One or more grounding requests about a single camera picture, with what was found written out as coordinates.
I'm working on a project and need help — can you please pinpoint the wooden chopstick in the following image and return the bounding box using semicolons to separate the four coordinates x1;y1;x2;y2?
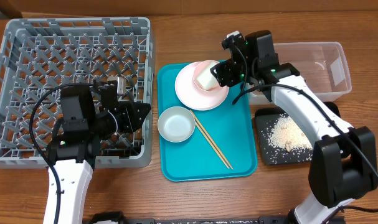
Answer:
189;110;234;170
196;121;230;169

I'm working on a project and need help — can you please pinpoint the teal serving tray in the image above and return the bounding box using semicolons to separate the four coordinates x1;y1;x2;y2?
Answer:
157;63;258;182

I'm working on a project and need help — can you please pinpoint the grey bowl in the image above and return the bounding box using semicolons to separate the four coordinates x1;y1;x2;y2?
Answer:
158;106;196;142

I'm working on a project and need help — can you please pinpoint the large pink plate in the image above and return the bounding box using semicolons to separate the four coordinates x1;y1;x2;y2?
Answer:
175;60;229;111

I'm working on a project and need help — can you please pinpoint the pink bowl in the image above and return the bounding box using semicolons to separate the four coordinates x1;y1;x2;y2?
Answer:
192;59;230;93

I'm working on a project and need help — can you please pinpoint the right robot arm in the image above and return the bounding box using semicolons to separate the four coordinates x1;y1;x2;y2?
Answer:
210;30;378;223

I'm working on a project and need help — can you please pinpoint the black tray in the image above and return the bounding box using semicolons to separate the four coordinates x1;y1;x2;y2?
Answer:
253;101;341;166

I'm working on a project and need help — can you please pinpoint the grey plastic dish rack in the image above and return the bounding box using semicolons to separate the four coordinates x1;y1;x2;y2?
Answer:
0;17;155;169

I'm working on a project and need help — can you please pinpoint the upper wooden chopstick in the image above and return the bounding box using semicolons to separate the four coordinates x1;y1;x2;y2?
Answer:
189;110;234;170

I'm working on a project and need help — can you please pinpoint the spilled rice pile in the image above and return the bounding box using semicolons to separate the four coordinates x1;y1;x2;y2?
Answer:
267;114;313;152

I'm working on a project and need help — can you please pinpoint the lower wooden chopstick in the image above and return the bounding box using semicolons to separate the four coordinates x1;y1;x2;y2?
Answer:
196;121;230;169

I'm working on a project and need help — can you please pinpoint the clear plastic bin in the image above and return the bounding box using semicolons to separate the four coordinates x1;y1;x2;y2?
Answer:
246;41;353;106

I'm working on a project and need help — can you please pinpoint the pale green cup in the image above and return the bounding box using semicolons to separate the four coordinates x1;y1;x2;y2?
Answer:
196;60;222;91

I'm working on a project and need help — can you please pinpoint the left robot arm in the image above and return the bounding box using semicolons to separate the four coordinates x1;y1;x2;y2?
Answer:
44;79;151;223

